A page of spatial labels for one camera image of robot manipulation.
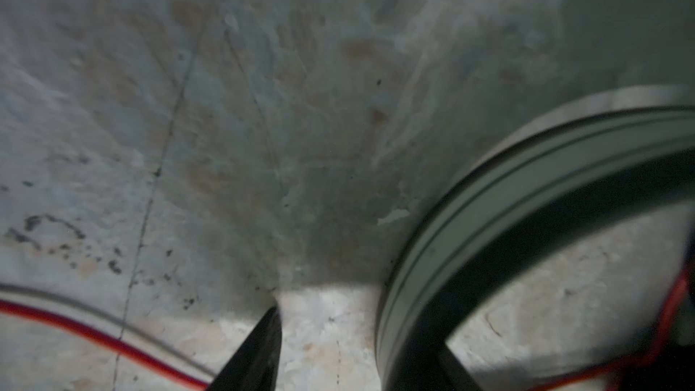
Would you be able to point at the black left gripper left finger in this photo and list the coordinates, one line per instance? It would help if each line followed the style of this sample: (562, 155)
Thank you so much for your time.
(254, 366)

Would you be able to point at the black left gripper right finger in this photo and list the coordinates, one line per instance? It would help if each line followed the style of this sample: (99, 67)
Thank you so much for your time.
(451, 374)

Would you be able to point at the white black headphones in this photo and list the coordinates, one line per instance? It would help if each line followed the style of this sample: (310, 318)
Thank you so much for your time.
(552, 181)

